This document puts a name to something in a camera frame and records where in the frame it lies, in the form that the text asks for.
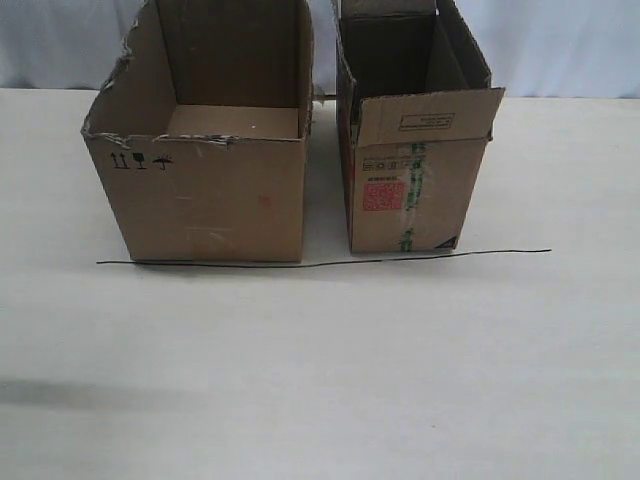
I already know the tall taped cardboard box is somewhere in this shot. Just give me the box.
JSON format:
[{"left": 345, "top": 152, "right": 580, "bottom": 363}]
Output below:
[{"left": 333, "top": 0, "right": 505, "bottom": 254}]

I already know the thin black wire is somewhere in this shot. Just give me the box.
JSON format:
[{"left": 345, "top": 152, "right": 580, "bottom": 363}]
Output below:
[{"left": 96, "top": 248, "right": 553, "bottom": 271}]

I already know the torn cardboard box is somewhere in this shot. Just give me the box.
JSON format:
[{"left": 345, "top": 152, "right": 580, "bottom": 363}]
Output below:
[{"left": 81, "top": 1, "right": 314, "bottom": 262}]

